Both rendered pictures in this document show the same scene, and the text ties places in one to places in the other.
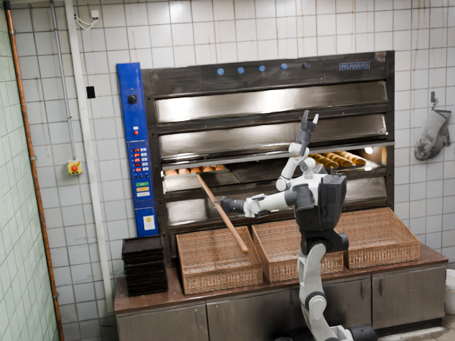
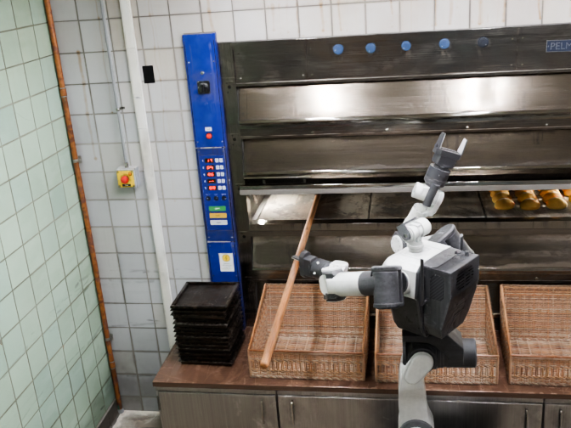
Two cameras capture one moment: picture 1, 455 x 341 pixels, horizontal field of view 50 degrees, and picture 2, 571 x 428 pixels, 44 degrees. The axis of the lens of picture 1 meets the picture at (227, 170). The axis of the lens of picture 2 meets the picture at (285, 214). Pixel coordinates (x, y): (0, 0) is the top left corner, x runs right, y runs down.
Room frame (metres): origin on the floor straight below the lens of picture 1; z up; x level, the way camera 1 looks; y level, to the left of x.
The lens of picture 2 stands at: (0.40, -0.87, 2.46)
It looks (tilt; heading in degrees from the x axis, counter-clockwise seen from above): 20 degrees down; 20
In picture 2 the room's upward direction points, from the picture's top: 4 degrees counter-clockwise
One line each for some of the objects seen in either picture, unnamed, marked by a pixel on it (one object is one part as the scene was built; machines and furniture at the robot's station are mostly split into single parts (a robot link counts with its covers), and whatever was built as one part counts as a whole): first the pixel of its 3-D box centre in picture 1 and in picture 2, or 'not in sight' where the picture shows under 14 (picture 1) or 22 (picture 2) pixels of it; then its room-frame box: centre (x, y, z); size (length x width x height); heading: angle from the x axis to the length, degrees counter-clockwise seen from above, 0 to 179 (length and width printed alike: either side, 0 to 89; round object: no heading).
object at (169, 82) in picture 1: (273, 74); (426, 53); (3.72, -0.39, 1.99); 1.80 x 0.08 x 0.21; 100
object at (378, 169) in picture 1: (278, 181); (426, 223); (3.71, -0.39, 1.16); 1.80 x 0.06 x 0.04; 100
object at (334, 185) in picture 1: (318, 199); (429, 286); (2.81, -0.53, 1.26); 0.34 x 0.30 x 0.36; 155
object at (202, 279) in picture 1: (217, 258); (311, 329); (3.33, 0.12, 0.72); 0.56 x 0.49 x 0.28; 99
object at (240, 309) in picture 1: (282, 303); (406, 407); (3.39, -0.34, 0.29); 2.42 x 0.56 x 0.58; 100
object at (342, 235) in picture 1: (324, 239); (438, 346); (2.84, -0.57, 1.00); 0.28 x 0.13 x 0.18; 100
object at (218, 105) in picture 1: (275, 100); (426, 98); (3.69, -0.40, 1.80); 1.79 x 0.11 x 0.19; 100
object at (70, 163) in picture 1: (75, 166); (127, 177); (3.39, 1.07, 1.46); 0.10 x 0.07 x 0.10; 100
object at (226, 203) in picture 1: (230, 206); (313, 267); (3.05, 0.00, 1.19); 0.12 x 0.10 x 0.13; 65
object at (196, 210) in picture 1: (279, 199); (426, 251); (3.69, -0.40, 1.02); 1.79 x 0.11 x 0.19; 100
